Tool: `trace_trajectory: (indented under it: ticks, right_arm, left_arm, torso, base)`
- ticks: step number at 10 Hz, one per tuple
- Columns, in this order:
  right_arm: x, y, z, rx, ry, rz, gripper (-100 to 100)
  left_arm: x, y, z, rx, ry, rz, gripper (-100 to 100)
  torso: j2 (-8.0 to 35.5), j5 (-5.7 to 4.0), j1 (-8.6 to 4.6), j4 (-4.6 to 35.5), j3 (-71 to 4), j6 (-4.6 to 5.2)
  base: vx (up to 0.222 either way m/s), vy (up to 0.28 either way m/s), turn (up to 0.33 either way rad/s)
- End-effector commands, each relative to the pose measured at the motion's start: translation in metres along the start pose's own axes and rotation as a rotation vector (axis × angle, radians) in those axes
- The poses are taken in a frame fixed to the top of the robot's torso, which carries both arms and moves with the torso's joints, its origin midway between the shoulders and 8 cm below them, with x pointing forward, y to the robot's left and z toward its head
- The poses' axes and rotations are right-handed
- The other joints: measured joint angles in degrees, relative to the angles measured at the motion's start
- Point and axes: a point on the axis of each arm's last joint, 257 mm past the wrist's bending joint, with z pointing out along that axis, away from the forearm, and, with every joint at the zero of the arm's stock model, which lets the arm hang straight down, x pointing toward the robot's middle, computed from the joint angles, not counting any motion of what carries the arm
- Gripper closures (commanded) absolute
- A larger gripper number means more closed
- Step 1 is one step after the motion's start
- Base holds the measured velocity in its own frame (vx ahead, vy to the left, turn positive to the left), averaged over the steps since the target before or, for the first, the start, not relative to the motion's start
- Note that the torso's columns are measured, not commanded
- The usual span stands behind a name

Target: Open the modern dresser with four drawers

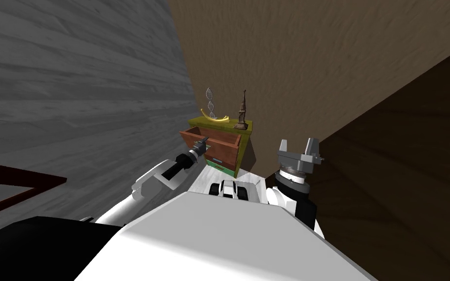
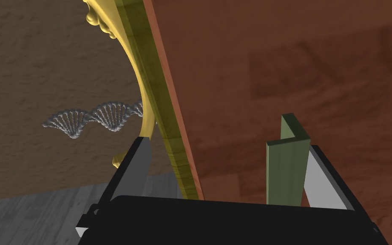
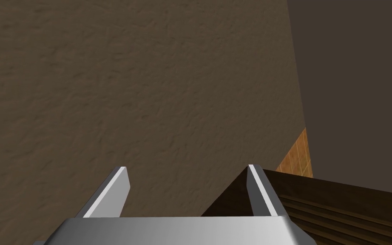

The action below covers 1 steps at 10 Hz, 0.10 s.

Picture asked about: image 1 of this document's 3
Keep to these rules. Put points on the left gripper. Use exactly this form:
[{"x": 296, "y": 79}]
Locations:
[{"x": 198, "y": 149}]

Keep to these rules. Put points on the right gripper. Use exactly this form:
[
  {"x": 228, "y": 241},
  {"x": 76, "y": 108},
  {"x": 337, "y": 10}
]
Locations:
[{"x": 298, "y": 160}]

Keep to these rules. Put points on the brown drawer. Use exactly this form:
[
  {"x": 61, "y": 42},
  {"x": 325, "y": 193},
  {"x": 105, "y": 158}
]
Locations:
[{"x": 225, "y": 150}]

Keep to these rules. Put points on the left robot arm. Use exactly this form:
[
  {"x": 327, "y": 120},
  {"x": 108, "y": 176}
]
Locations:
[{"x": 151, "y": 185}]

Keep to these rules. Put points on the green drawer front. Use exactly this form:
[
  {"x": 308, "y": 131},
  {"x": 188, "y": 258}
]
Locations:
[{"x": 220, "y": 166}]

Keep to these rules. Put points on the helix sculpture with gold base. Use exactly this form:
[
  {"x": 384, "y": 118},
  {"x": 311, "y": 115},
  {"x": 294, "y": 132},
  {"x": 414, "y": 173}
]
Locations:
[{"x": 214, "y": 116}]

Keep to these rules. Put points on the yellow-green cabinet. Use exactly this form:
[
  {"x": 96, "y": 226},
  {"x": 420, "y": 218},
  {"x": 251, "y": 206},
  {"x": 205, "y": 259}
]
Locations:
[{"x": 244, "y": 148}]

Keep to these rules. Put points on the brown tower statuette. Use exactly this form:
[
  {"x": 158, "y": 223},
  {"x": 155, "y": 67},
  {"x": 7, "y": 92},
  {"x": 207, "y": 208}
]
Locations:
[{"x": 242, "y": 115}]

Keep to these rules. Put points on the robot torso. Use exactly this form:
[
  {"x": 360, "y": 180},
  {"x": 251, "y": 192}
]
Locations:
[{"x": 217, "y": 242}]

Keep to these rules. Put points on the dark red wooden frame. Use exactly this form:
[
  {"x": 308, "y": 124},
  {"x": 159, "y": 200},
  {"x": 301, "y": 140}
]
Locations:
[{"x": 33, "y": 180}]

